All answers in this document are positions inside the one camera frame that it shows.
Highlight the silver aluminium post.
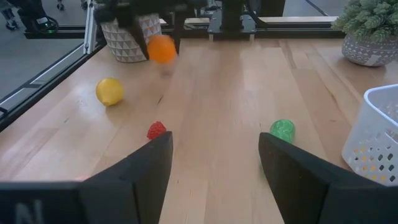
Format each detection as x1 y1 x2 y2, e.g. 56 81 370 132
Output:
83 0 96 55

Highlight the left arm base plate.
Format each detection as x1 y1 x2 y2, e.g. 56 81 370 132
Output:
207 14 257 41

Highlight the black device with green light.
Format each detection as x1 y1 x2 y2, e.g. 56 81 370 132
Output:
26 14 60 35

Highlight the green toy cucumber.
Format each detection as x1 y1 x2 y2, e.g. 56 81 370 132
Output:
269 119 296 144

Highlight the white perforated plastic basket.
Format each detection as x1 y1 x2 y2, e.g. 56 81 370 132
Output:
341 83 398 187

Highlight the green succulent in patterned pot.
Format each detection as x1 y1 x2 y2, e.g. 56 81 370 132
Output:
95 0 162 63

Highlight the round orange toy fruit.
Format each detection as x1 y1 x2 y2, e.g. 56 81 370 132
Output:
147 34 178 65

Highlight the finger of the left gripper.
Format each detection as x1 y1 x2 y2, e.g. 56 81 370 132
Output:
129 15 150 60
173 11 187 54

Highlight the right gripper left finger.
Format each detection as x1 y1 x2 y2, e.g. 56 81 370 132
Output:
77 131 174 224

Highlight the small red toy raspberry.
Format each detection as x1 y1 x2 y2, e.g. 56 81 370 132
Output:
146 121 167 141

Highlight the yellow toy lemon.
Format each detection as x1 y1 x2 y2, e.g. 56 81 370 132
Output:
95 77 125 107

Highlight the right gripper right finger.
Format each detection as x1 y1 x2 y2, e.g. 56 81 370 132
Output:
258 133 336 224

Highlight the pale green plant in pot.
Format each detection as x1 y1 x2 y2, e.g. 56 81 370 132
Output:
331 0 398 68

